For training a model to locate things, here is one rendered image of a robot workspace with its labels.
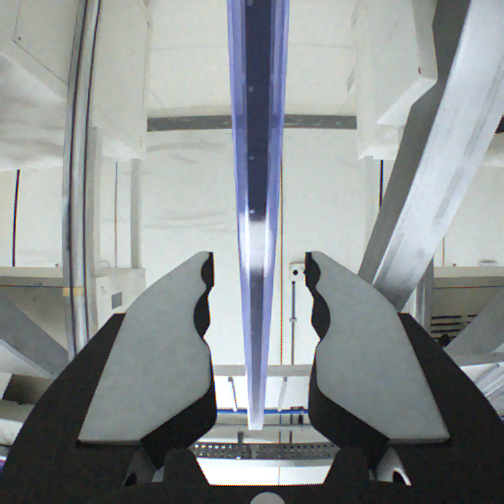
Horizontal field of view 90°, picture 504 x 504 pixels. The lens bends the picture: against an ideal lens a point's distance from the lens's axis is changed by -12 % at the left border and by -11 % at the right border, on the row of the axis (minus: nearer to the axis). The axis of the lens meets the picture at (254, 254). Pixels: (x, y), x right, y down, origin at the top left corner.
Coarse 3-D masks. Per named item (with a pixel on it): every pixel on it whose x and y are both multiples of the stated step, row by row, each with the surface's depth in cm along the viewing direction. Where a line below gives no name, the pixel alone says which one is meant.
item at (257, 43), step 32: (256, 0) 5; (288, 0) 5; (256, 32) 6; (288, 32) 6; (256, 64) 6; (256, 96) 7; (256, 128) 7; (256, 160) 8; (256, 192) 9; (256, 224) 10; (256, 256) 11; (256, 288) 12; (256, 320) 14; (256, 352) 16; (256, 384) 19; (256, 416) 24
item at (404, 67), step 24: (384, 0) 15; (408, 0) 13; (432, 0) 12; (384, 24) 16; (408, 24) 13; (384, 48) 16; (408, 48) 13; (432, 48) 12; (384, 72) 16; (408, 72) 14; (432, 72) 12; (384, 96) 17; (408, 96) 14; (384, 120) 18
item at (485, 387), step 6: (498, 372) 22; (492, 378) 22; (498, 378) 22; (486, 384) 23; (492, 384) 22; (498, 384) 22; (480, 390) 24; (486, 390) 23; (492, 390) 22; (498, 390) 22; (486, 396) 23; (492, 396) 23
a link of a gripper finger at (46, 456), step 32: (96, 352) 7; (64, 384) 6; (96, 384) 6; (32, 416) 5; (64, 416) 5; (32, 448) 5; (64, 448) 5; (96, 448) 5; (128, 448) 5; (0, 480) 4; (32, 480) 4; (64, 480) 4; (96, 480) 4; (128, 480) 5
